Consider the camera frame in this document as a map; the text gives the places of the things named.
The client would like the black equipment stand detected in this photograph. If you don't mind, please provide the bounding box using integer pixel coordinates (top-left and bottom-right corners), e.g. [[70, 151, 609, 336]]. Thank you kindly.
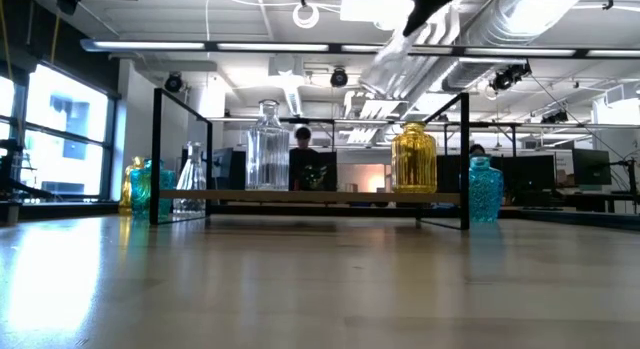
[[0, 137, 57, 228]]

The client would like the clear ribbed glass vase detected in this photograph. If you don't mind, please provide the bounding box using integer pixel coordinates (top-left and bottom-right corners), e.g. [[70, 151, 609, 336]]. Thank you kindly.
[[244, 98, 291, 192]]

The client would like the wooden shelf black metal frame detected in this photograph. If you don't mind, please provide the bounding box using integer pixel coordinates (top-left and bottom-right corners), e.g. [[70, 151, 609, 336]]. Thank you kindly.
[[149, 87, 471, 231]]

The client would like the white ring pendant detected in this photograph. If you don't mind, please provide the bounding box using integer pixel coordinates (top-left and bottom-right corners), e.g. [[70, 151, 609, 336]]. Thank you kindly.
[[292, 1, 321, 30]]

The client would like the black computer monitor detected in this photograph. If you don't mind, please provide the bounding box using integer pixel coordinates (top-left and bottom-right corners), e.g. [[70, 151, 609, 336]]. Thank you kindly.
[[288, 149, 338, 191], [499, 154, 557, 196], [212, 147, 247, 191], [436, 154, 464, 193], [572, 148, 613, 187]]

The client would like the teal hobnail glass vase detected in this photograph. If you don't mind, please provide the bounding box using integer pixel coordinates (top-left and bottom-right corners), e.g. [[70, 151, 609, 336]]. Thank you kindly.
[[468, 155, 505, 224]]

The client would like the large window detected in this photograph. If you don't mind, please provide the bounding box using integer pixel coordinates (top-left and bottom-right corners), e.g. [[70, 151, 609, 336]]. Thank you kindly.
[[0, 63, 120, 204]]

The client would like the office desk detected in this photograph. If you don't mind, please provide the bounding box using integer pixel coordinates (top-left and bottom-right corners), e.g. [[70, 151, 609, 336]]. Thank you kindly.
[[549, 187, 640, 214]]

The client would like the yellow glass vase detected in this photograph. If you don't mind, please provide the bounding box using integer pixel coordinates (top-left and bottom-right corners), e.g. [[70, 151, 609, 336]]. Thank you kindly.
[[118, 156, 146, 210]]

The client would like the clear conical glass vase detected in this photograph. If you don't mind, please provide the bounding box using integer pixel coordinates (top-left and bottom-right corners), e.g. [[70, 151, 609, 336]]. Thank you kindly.
[[172, 141, 208, 214]]

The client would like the white ceiling light panel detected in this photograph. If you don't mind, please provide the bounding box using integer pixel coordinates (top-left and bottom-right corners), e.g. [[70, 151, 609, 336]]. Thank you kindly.
[[339, 0, 454, 25]]

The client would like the silver ventilation duct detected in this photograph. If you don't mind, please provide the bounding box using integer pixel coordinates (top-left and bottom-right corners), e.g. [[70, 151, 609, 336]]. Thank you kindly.
[[439, 0, 581, 94]]

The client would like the black track spotlight cluster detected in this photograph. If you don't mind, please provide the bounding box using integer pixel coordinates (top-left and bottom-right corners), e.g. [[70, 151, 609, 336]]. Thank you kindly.
[[488, 62, 533, 94], [541, 109, 570, 125]]

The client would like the black aluminium table frame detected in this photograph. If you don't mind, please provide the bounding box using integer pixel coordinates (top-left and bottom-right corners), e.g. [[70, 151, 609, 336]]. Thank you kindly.
[[0, 201, 640, 234]]

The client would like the long linear ceiling light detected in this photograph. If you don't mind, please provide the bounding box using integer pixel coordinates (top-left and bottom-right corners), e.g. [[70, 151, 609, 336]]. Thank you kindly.
[[79, 37, 640, 60]]

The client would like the teal embossed glass vase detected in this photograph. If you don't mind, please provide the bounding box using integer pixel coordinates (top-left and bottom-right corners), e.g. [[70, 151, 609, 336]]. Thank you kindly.
[[129, 158, 177, 218]]

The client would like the yellow ribbed wide-mouth vase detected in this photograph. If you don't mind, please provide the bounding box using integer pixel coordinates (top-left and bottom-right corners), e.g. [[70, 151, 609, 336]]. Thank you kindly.
[[390, 121, 439, 194]]

